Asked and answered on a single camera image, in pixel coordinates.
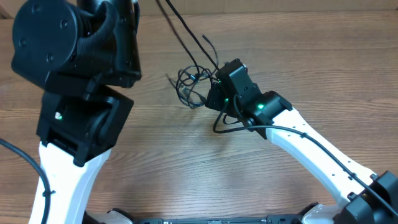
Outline thin black USB cable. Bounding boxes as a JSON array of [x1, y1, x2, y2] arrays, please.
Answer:
[[166, 34, 220, 110]]

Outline thick black cable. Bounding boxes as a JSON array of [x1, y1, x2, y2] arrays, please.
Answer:
[[155, 0, 220, 75]]

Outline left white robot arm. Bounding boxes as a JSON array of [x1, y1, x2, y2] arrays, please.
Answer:
[[11, 0, 142, 223]]

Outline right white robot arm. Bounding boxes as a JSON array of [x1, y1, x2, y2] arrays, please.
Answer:
[[206, 59, 397, 224]]

